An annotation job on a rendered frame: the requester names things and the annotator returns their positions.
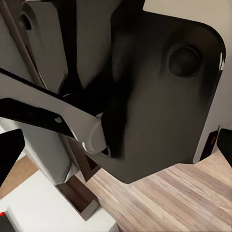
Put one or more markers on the sliding door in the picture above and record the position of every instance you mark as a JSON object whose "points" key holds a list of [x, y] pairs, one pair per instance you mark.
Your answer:
{"points": [[23, 169]]}

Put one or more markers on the bench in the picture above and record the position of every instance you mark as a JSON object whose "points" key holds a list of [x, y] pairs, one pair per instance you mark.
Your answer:
{"points": [[79, 197]]}

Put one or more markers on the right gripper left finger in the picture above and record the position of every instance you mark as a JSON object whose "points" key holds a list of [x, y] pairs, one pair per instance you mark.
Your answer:
{"points": [[11, 145]]}

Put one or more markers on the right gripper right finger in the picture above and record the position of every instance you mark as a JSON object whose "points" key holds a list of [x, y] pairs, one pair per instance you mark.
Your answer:
{"points": [[224, 143]]}

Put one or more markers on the bed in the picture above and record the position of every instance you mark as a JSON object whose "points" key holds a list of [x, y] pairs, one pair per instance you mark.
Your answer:
{"points": [[54, 154]]}

